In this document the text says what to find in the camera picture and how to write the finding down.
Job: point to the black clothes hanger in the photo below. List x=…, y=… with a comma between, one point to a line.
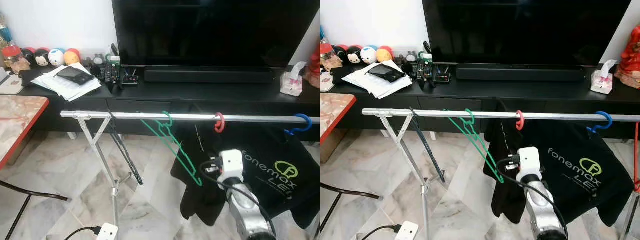
x=123, y=150
x=429, y=150

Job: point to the silver metal clothes rack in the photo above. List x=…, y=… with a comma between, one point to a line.
x=550, y=116
x=250, y=118

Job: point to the white blue round plush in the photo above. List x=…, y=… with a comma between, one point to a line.
x=56, y=56
x=369, y=54

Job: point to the white paper stack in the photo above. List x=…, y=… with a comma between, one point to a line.
x=377, y=86
x=67, y=89

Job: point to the red plastic clothes hanger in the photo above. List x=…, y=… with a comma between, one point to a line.
x=216, y=124
x=637, y=155
x=518, y=120

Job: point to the black flat television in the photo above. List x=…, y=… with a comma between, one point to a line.
x=215, y=30
x=525, y=30

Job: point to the white pink tissue box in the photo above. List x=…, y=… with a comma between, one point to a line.
x=602, y=80
x=292, y=82

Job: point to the black wallet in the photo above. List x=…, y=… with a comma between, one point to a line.
x=74, y=75
x=385, y=71

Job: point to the black folding chair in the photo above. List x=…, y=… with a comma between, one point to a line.
x=35, y=192
x=350, y=191

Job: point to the green clothes hanger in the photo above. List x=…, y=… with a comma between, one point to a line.
x=471, y=122
x=165, y=126

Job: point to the marble table with red edge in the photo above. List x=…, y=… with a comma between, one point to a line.
x=17, y=120
x=335, y=112

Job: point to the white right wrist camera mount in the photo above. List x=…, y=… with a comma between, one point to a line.
x=529, y=162
x=231, y=162

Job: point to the red figurine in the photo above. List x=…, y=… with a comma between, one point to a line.
x=630, y=55
x=314, y=67

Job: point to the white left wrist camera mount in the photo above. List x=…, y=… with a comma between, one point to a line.
x=406, y=231
x=106, y=231

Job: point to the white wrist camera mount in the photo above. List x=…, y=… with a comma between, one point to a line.
x=106, y=231
x=406, y=231
x=231, y=162
x=529, y=162

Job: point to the black mouse round plush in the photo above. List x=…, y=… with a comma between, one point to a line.
x=354, y=55
x=41, y=57

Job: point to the black soundbar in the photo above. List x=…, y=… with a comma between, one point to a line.
x=210, y=75
x=520, y=73

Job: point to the black remote control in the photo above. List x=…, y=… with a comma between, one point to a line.
x=422, y=70
x=107, y=74

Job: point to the blue clothes hanger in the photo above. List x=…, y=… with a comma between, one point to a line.
x=302, y=115
x=604, y=113

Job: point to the jar with red lid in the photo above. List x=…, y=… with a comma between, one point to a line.
x=327, y=57
x=11, y=55

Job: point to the small black electronic box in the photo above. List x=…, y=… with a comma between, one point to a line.
x=441, y=76
x=130, y=79

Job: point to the orange round plush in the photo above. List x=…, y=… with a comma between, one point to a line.
x=384, y=53
x=72, y=56

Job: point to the red black round plush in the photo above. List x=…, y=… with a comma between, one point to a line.
x=341, y=52
x=27, y=54

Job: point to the black shirt with green print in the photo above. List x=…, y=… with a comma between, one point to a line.
x=585, y=190
x=280, y=190

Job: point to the black television console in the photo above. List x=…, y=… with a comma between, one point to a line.
x=200, y=95
x=525, y=92

